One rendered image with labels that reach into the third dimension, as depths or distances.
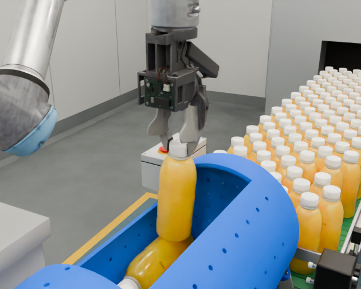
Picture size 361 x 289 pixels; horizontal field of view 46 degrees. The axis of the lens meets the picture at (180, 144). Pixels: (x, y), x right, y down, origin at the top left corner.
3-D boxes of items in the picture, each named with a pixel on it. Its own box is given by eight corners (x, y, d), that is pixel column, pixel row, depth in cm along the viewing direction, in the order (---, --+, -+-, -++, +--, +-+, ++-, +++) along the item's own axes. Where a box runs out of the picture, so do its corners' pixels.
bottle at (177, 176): (189, 248, 79) (199, 160, 70) (152, 243, 79) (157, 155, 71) (192, 225, 85) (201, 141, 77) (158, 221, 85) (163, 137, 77)
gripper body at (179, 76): (136, 108, 66) (133, 30, 62) (165, 95, 73) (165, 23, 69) (178, 117, 63) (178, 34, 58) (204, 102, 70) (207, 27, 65)
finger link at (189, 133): (174, 166, 69) (165, 110, 66) (192, 152, 73) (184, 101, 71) (190, 167, 67) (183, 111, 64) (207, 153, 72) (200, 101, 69)
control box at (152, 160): (141, 186, 118) (140, 152, 115) (177, 161, 134) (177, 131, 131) (172, 195, 114) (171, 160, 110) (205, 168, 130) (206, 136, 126)
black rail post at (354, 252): (347, 258, 105) (352, 231, 102) (349, 252, 107) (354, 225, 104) (356, 261, 103) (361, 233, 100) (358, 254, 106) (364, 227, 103)
